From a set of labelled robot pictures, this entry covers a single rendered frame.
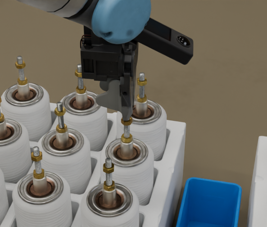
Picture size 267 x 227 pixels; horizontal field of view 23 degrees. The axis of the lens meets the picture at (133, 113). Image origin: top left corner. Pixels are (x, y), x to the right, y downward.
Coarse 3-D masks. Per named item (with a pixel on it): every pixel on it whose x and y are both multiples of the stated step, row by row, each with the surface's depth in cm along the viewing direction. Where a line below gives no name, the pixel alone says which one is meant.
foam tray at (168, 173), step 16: (112, 128) 132; (176, 128) 132; (32, 144) 128; (176, 144) 128; (32, 160) 130; (96, 160) 125; (160, 160) 124; (176, 160) 125; (96, 176) 121; (160, 176) 121; (176, 176) 130; (160, 192) 118; (176, 192) 134; (80, 208) 115; (144, 208) 115; (160, 208) 115; (16, 224) 114; (80, 224) 112; (144, 224) 112; (160, 224) 114
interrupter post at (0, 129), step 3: (3, 120) 118; (0, 123) 117; (3, 123) 117; (0, 126) 117; (3, 126) 118; (0, 129) 118; (3, 129) 118; (6, 129) 119; (0, 132) 118; (3, 132) 118; (6, 132) 119; (0, 135) 119; (3, 135) 119
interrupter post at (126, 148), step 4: (120, 140) 114; (132, 140) 113; (124, 144) 113; (128, 144) 113; (132, 144) 114; (124, 148) 113; (128, 148) 113; (132, 148) 114; (124, 152) 114; (128, 152) 114; (132, 152) 115; (124, 156) 115; (128, 156) 114
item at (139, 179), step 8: (104, 152) 116; (152, 152) 116; (104, 160) 114; (152, 160) 115; (120, 168) 112; (128, 168) 112; (136, 168) 112; (144, 168) 113; (152, 168) 116; (104, 176) 115; (112, 176) 113; (120, 176) 113; (128, 176) 113; (136, 176) 113; (144, 176) 114; (152, 176) 117; (128, 184) 114; (136, 184) 114; (144, 184) 115; (152, 184) 119; (136, 192) 115; (144, 192) 116; (144, 200) 118
